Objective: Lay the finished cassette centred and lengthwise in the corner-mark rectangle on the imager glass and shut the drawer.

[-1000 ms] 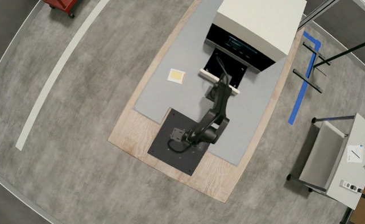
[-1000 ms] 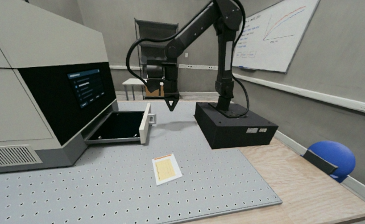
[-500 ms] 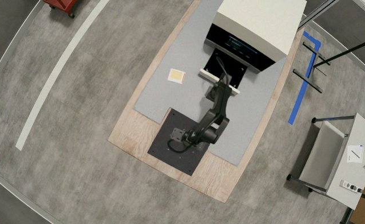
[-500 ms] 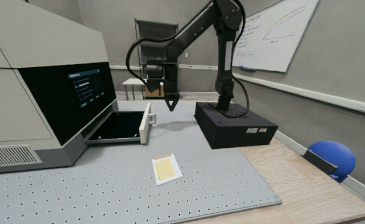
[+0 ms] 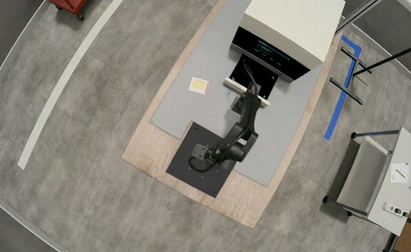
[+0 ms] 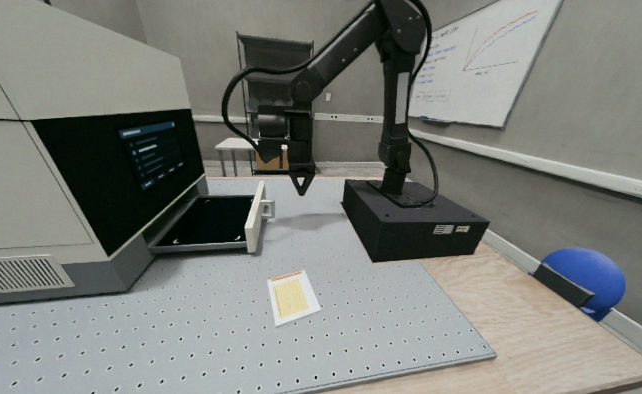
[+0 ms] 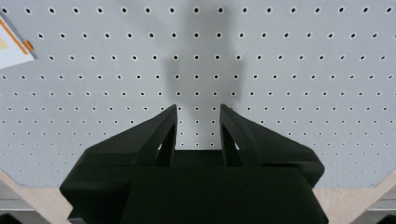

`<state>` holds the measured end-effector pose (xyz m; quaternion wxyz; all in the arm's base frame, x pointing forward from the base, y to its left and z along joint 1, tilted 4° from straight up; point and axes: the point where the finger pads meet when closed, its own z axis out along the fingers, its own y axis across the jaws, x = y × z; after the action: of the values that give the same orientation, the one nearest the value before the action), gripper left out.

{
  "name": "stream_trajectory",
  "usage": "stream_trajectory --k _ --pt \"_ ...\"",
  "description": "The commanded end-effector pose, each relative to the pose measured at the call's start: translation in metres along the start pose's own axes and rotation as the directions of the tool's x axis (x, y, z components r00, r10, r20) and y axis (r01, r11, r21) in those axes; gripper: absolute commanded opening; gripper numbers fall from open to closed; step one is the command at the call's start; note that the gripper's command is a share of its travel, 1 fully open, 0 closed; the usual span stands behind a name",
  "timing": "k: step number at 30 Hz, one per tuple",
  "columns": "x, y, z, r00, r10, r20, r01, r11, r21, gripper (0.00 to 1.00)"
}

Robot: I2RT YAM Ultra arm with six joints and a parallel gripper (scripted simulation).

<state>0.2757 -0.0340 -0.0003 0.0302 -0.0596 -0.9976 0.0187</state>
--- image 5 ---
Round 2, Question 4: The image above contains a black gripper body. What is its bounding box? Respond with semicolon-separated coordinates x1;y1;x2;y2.
230;97;241;115

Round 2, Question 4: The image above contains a grey lab imager with drawer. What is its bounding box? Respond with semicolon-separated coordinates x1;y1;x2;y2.
223;0;345;107

